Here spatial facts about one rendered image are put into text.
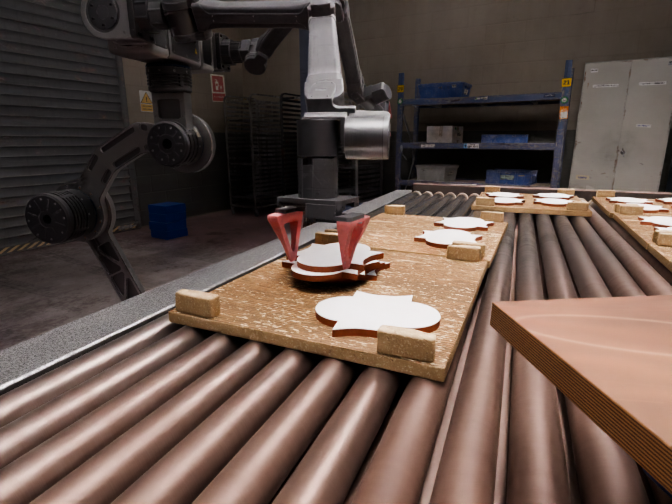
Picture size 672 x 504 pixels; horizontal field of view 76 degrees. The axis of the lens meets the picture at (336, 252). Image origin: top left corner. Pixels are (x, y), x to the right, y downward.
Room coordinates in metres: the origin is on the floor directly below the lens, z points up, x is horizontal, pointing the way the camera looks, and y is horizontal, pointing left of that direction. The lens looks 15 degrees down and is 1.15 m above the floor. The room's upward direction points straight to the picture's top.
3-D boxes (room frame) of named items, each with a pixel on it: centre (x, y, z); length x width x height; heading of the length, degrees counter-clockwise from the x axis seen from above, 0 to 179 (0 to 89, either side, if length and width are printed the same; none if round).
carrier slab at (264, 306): (0.63, -0.03, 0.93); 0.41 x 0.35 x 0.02; 156
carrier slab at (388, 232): (1.01, -0.21, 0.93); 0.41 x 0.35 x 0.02; 155
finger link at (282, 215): (0.63, 0.05, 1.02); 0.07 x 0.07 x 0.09; 62
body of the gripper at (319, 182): (0.61, 0.03, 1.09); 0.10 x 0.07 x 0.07; 62
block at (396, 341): (0.40, -0.07, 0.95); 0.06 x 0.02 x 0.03; 66
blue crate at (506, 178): (5.11, -2.05, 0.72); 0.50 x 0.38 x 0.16; 53
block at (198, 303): (0.51, 0.17, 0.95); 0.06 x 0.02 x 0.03; 66
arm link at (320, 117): (0.61, 0.02, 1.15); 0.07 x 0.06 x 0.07; 81
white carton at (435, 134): (5.52, -1.34, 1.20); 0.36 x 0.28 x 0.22; 48
